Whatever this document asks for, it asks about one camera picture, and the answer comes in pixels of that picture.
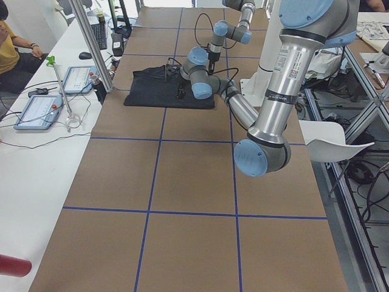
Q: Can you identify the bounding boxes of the black computer mouse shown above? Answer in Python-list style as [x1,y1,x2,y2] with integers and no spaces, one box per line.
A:
[78,52,92,60]

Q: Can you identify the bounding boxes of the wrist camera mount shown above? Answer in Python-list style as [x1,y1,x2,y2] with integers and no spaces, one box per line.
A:
[164,57,181,82]

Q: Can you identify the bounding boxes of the white plastic chair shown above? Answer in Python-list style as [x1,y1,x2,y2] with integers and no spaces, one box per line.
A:
[299,120,374,162]

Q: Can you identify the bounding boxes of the far teach pendant tablet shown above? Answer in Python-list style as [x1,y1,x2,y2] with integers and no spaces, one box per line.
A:
[63,66,97,95]

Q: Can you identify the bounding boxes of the black water bottle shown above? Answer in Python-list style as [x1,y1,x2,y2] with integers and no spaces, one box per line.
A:
[89,72,106,105]

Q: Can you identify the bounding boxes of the person in yellow shirt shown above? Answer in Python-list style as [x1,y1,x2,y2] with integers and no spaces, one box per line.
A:
[1,1,47,94]

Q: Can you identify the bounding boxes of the teach pendant tablet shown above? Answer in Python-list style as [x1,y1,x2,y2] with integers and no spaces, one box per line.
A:
[13,95,63,130]
[63,66,97,95]

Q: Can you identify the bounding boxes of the red cylinder bottle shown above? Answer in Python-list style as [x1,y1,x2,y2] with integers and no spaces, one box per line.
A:
[0,254,32,277]

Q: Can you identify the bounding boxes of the aluminium frame post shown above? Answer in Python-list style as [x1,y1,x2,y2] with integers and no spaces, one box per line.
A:
[69,0,114,93]

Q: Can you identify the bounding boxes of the black keyboard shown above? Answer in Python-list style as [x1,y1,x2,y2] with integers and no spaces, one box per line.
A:
[91,23,107,50]

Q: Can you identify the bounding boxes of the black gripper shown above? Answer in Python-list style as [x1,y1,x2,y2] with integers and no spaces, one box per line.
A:
[176,83,186,99]
[207,50,221,72]

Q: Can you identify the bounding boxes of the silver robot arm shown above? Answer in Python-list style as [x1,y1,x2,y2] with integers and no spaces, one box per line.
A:
[180,1,359,177]
[207,0,256,73]

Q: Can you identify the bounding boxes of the black graphic t-shirt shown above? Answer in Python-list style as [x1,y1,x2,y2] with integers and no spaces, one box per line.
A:
[123,65,215,110]

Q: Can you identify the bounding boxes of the near teach pendant tablet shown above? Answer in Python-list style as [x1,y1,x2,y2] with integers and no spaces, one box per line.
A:
[13,95,63,130]

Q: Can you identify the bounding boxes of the metal stand green top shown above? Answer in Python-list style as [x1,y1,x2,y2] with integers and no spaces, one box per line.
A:
[46,55,81,133]

